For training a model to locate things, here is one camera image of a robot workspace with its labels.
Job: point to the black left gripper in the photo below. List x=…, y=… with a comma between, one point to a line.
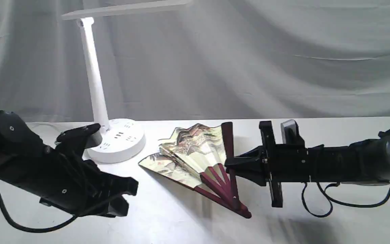
x=78, y=186

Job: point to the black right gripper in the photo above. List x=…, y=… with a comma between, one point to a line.
x=282, y=163

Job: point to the painted folding paper fan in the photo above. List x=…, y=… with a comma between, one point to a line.
x=195, y=158

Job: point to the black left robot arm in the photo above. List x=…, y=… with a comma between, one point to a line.
x=18, y=143

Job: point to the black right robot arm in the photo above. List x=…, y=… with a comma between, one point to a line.
x=365, y=163

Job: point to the white desk lamp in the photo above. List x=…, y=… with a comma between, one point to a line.
x=121, y=138

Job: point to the grey backdrop curtain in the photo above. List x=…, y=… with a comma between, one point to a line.
x=211, y=59

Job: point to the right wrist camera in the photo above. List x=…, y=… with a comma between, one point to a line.
x=290, y=133

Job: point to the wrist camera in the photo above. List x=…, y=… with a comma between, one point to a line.
x=290, y=133
x=75, y=141

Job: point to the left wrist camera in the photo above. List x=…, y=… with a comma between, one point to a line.
x=75, y=141

